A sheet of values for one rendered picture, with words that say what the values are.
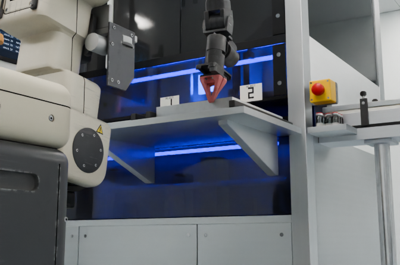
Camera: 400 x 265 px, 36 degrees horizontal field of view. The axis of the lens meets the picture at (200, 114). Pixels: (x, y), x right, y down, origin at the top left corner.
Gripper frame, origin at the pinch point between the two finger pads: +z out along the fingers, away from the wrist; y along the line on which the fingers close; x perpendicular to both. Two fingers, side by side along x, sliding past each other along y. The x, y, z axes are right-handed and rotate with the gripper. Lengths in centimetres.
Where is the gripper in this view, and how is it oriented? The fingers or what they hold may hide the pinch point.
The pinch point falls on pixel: (211, 99)
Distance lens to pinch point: 173.9
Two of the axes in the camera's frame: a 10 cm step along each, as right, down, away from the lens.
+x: -8.5, 1.0, 5.1
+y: 5.1, 3.4, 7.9
